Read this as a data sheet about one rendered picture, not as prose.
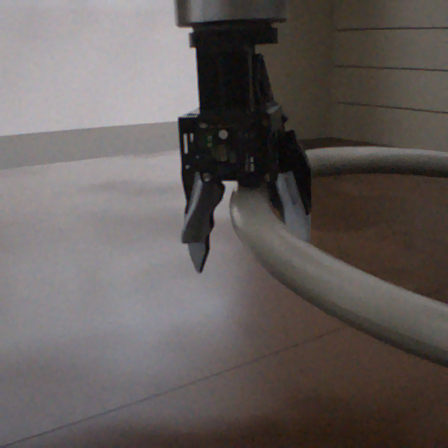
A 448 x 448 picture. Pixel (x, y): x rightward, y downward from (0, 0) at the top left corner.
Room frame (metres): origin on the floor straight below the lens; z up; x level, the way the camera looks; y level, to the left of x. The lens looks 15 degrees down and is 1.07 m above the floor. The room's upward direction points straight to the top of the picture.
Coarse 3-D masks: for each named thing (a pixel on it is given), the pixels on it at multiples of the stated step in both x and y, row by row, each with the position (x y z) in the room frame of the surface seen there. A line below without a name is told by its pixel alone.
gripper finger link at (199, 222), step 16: (192, 192) 0.53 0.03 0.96; (208, 192) 0.53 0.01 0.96; (224, 192) 0.54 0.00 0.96; (192, 208) 0.51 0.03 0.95; (208, 208) 0.53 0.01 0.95; (192, 224) 0.51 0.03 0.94; (208, 224) 0.53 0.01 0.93; (192, 240) 0.52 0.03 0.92; (208, 240) 0.54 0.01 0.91; (192, 256) 0.54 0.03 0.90
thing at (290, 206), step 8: (280, 176) 0.51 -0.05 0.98; (288, 176) 0.51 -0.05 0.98; (272, 184) 0.52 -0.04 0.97; (280, 184) 0.50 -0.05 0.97; (288, 184) 0.51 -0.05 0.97; (296, 184) 0.51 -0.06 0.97; (272, 192) 0.52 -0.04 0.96; (280, 192) 0.49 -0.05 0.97; (288, 192) 0.51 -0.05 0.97; (296, 192) 0.51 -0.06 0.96; (272, 200) 0.52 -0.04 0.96; (280, 200) 0.52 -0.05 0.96; (288, 200) 0.50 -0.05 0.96; (296, 200) 0.51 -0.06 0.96; (280, 208) 0.52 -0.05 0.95; (288, 208) 0.49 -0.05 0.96; (296, 208) 0.51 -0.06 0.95; (288, 216) 0.48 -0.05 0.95; (296, 216) 0.51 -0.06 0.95; (304, 216) 0.51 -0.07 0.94; (288, 224) 0.47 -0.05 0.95; (296, 224) 0.50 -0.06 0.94; (304, 224) 0.51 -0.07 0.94; (296, 232) 0.49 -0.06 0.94; (304, 232) 0.51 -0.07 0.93
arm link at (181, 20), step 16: (176, 0) 0.49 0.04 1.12; (192, 0) 0.47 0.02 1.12; (208, 0) 0.47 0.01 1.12; (224, 0) 0.46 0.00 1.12; (240, 0) 0.46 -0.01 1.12; (256, 0) 0.47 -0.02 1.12; (272, 0) 0.48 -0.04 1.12; (176, 16) 0.49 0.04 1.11; (192, 16) 0.48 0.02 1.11; (208, 16) 0.47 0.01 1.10; (224, 16) 0.46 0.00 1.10; (240, 16) 0.46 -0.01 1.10; (256, 16) 0.47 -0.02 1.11; (272, 16) 0.48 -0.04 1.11; (288, 16) 0.50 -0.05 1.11; (224, 32) 0.48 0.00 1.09
